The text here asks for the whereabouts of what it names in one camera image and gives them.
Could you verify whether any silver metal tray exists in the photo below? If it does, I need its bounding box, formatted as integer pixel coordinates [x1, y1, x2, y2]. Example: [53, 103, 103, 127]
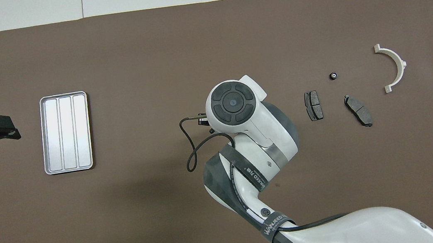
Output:
[35, 90, 97, 176]

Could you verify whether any long curved grey brake pad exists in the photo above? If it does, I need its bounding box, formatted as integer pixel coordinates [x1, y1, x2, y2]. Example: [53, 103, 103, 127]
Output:
[343, 92, 374, 130]

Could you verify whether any brown table mat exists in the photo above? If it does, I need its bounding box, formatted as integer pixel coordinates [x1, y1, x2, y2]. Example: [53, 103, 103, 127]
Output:
[0, 0, 433, 243]

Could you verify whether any short rectangular grey brake pad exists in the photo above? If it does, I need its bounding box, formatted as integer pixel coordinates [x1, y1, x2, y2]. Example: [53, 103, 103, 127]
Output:
[303, 90, 325, 122]

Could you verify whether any white half-ring bracket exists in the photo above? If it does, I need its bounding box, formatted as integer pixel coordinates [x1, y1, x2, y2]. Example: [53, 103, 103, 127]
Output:
[373, 40, 411, 95]

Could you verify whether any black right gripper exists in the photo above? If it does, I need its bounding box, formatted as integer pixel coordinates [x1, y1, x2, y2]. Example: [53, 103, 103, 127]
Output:
[197, 112, 215, 136]

